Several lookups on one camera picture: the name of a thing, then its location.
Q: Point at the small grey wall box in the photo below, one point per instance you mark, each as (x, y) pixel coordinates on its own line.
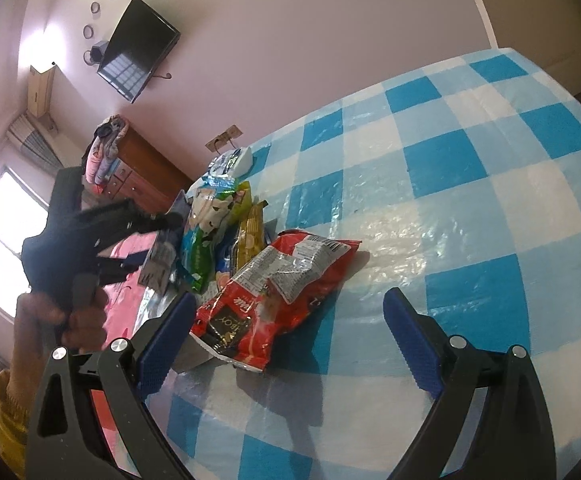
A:
(99, 50)

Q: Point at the yellow snack bag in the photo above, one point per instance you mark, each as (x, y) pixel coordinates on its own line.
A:
(250, 237)

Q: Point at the pile of folded clothes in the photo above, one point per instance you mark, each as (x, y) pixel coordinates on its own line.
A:
(103, 155)

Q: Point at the wall power socket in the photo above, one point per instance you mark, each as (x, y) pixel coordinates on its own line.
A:
(214, 143)
(233, 132)

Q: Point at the person's left forearm yellow sleeve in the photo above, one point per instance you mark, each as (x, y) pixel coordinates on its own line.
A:
(13, 410)

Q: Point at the striped curtain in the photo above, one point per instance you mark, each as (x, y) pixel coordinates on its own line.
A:
(38, 142)

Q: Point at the white feather print packet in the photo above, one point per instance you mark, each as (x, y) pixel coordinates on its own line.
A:
(238, 161)

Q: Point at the blue bread packet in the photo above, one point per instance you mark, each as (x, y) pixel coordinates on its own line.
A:
(225, 267)

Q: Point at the grey printed plastic bag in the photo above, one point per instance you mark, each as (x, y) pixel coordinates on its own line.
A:
(158, 260)

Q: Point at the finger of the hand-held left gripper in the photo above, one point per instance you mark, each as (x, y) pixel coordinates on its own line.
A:
(120, 266)
(155, 219)

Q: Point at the white door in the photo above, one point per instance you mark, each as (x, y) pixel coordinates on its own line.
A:
(530, 10)

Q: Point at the pink bed blanket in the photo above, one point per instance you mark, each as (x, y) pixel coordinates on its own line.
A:
(130, 305)

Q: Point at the green cow-print snack bag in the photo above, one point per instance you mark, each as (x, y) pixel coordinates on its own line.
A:
(213, 207)

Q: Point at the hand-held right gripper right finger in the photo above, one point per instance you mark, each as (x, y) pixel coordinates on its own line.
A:
(411, 340)

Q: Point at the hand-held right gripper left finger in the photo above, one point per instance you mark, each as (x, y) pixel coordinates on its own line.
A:
(168, 340)

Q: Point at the black wall television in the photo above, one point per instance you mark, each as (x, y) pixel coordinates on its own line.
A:
(138, 47)

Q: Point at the covered air conditioner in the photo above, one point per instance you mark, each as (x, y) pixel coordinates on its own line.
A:
(40, 87)

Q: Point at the person's left hand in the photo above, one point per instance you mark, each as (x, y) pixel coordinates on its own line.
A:
(83, 322)

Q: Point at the red snack bag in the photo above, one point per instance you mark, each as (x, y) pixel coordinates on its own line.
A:
(280, 290)

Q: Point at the wooden cabinet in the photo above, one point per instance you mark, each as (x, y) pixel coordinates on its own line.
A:
(143, 167)

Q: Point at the blue checked tablecloth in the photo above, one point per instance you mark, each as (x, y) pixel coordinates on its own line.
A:
(470, 185)

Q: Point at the window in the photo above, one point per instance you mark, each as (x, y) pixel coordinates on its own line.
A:
(0, 230)

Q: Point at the round wall ornament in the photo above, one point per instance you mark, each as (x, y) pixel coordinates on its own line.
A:
(95, 8)
(87, 57)
(88, 31)

